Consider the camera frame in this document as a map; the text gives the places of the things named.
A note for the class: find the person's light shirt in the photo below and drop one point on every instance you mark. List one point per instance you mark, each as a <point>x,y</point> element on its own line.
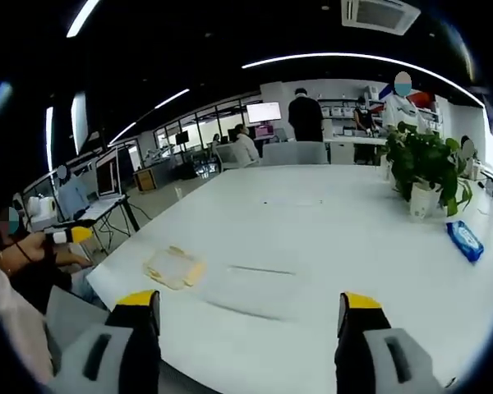
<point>12,324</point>

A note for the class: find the long ceiling light strip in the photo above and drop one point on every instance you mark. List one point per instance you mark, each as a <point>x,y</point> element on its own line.
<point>353,56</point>

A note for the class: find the open laptop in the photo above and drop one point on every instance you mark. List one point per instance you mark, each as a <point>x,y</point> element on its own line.
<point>107,174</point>

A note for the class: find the small black monitor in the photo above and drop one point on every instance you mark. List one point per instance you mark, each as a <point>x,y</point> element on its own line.
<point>182,138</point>

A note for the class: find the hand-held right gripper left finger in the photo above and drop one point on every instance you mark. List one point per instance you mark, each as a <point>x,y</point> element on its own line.
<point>107,361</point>

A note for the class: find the wall monitor screen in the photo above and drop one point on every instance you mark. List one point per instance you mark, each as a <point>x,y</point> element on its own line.
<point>264,112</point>

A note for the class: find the white machine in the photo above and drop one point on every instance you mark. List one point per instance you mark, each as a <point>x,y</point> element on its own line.
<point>41,209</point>

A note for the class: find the wooden cabinet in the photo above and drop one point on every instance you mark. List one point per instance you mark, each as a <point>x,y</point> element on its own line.
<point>144,180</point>

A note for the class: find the blue wet wipes packet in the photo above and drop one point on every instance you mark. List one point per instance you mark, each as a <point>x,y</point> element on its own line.
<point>465,241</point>

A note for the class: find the white plant pot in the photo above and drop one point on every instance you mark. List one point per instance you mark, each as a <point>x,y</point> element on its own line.
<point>422,203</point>

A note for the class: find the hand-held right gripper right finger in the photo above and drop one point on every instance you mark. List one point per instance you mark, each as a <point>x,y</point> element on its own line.
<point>378,361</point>

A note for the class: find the folding side table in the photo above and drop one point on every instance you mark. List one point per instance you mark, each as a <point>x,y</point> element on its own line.
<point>115,217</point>

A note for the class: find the ceiling air conditioner vent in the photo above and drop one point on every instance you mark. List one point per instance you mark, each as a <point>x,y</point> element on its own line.
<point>380,14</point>

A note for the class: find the grey office chair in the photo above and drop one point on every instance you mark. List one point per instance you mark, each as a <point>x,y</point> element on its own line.
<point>296,154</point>

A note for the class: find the white counter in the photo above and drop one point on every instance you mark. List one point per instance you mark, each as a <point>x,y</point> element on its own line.
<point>353,147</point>

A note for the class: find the green potted plant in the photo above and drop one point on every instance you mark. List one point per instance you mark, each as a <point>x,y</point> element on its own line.
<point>419,158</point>

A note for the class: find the person's dark top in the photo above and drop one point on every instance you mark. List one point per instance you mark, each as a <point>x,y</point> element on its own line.
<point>37,285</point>

